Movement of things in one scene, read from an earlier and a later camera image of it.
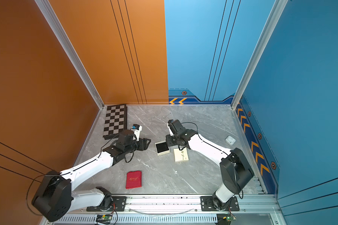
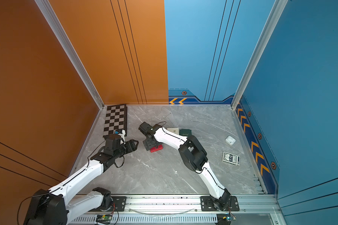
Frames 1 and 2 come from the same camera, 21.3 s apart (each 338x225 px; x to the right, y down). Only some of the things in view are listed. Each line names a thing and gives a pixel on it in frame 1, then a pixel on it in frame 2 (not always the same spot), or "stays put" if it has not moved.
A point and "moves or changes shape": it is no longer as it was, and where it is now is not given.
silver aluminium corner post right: x=273 y=17 stays put
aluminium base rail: x=178 y=210 stays put
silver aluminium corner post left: x=57 y=29 stays put
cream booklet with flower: x=180 y=155 moves or changes shape
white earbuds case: x=230 y=140 stays put
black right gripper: x=168 y=142 -> x=147 y=144
